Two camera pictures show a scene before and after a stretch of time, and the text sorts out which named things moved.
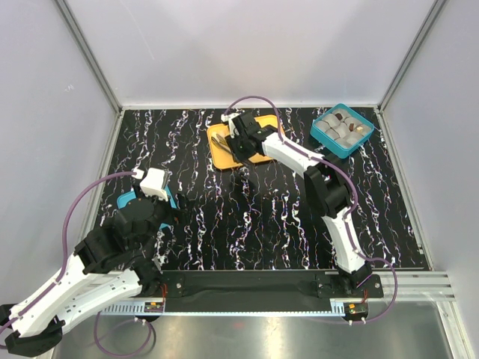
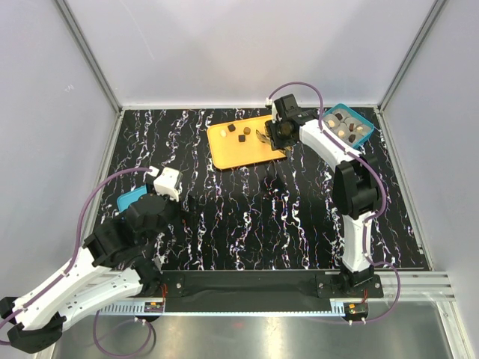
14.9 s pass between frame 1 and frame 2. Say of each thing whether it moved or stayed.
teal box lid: stayed
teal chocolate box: stayed
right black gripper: moved
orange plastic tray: stayed
